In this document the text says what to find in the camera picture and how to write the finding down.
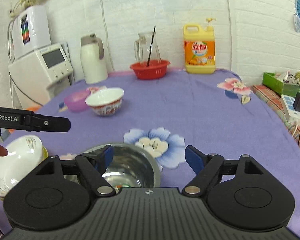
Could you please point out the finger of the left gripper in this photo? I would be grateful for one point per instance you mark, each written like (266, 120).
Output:
(44, 123)

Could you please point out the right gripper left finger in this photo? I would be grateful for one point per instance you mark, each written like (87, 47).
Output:
(92, 165)

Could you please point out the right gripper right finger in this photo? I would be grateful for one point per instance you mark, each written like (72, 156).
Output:
(207, 168)

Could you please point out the large white floral plate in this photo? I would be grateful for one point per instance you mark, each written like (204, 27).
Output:
(24, 154)

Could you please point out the yellow plastic plate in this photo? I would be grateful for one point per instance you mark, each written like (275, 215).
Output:
(45, 153)

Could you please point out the stainless steel bowl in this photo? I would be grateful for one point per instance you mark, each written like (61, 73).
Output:
(131, 167)

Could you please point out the purple plastic bowl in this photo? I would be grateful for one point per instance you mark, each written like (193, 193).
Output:
(75, 102)

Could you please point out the red patterned ceramic bowl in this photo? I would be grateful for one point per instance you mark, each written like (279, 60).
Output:
(106, 102)

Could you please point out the orange plastic basin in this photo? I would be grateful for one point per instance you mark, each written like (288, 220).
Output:
(34, 109)

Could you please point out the white water dispenser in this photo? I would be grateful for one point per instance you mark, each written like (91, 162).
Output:
(41, 75)

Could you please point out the purple floral tablecloth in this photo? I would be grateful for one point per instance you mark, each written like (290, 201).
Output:
(191, 107)

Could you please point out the white thermos jug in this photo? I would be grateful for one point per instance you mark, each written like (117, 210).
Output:
(92, 59)

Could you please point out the white water purifier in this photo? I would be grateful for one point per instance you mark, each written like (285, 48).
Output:
(30, 31)

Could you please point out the white power strip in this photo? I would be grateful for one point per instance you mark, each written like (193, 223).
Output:
(292, 115)

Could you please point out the green storage box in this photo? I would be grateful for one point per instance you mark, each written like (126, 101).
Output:
(289, 86)

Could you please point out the red plastic basket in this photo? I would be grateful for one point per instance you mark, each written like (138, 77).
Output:
(155, 70)

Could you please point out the yellow detergent bottle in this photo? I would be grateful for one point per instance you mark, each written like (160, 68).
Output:
(199, 48)

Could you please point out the potted green plant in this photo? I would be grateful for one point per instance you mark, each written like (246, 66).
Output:
(20, 6)

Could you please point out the glass pitcher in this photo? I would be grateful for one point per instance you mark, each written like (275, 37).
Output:
(141, 47)

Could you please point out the black stirring stick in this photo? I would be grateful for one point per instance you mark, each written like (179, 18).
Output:
(151, 46)

